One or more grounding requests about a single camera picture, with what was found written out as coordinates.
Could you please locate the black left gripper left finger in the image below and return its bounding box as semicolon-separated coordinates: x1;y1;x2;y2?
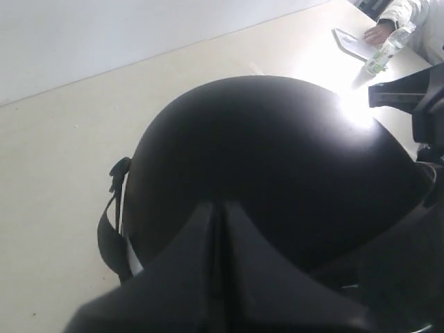
65;204;222;332

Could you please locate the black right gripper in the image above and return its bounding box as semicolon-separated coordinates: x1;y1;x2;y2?
368;64;443;163

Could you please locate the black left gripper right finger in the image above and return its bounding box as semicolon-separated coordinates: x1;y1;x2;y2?
222;203;378;332

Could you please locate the black helmet with tinted visor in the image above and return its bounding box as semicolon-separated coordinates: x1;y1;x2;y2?
98;76;434;279

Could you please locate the white jacket sleeve forearm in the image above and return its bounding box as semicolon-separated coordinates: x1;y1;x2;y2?
377;0;444;67

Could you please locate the person's hand on table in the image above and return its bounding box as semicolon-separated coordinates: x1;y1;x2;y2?
364;23;395;46

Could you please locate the clear plastic water bottle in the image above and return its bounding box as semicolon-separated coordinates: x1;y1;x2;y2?
365;21;416;75

